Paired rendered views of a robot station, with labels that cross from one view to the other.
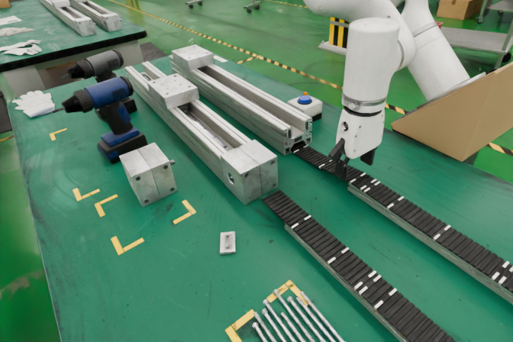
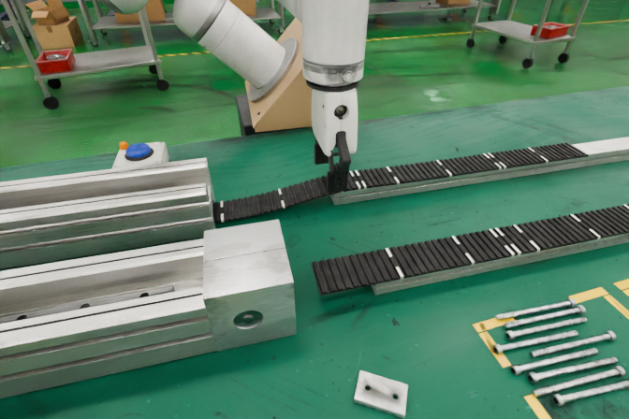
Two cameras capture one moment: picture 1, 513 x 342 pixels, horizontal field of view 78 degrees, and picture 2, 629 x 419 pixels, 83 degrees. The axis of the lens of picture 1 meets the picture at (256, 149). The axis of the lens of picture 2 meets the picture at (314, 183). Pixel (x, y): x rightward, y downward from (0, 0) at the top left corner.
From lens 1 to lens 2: 0.52 m
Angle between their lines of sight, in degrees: 57
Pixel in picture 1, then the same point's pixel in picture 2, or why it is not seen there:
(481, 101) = not seen: hidden behind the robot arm
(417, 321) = (552, 227)
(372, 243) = (428, 223)
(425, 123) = (295, 104)
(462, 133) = not seen: hidden behind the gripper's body
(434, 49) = (245, 23)
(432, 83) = (264, 63)
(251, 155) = (249, 250)
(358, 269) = (487, 240)
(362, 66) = (358, 7)
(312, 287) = (486, 303)
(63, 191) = not seen: outside the picture
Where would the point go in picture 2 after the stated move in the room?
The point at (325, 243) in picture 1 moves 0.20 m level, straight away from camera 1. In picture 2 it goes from (438, 252) to (316, 199)
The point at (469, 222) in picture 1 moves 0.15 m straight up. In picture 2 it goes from (419, 155) to (433, 85)
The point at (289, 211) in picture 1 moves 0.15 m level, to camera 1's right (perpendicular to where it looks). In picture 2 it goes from (366, 267) to (386, 198)
